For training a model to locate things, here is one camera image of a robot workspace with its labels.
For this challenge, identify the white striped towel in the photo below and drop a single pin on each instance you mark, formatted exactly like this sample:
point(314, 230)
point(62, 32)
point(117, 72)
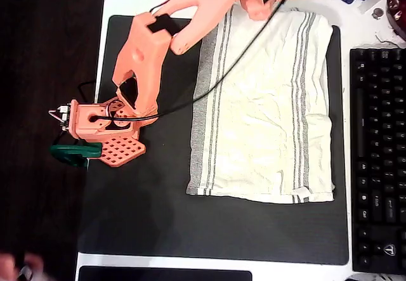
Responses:
point(260, 135)

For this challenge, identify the salmon perforated robot base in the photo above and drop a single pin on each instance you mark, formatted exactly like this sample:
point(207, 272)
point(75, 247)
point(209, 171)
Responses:
point(120, 151)

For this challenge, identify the salmon 3D-printed robot arm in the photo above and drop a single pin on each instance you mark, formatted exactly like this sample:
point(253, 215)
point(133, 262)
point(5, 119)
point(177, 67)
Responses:
point(139, 56)

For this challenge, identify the person's hand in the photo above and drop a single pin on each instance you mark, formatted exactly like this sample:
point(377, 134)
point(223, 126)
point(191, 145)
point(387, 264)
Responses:
point(8, 265)

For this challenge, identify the torn white paper scrap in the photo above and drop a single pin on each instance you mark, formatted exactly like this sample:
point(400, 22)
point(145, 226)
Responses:
point(383, 36)

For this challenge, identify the dark red round object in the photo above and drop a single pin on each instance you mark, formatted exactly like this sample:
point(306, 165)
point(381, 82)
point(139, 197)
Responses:
point(398, 11)

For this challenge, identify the black mechanical keyboard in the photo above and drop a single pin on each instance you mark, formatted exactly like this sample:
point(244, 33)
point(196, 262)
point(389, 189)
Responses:
point(380, 167)

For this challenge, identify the small controller circuit board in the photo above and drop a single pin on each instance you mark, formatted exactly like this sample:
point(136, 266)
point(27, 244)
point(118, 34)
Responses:
point(65, 113)

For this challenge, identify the green table clamp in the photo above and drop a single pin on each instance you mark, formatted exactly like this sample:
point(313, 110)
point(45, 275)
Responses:
point(69, 151)

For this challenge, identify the large black desk mat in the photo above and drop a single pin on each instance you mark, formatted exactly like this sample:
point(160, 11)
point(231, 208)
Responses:
point(142, 214)

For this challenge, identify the black rectangular pad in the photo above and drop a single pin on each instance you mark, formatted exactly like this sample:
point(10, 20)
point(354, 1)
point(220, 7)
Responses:
point(158, 274)

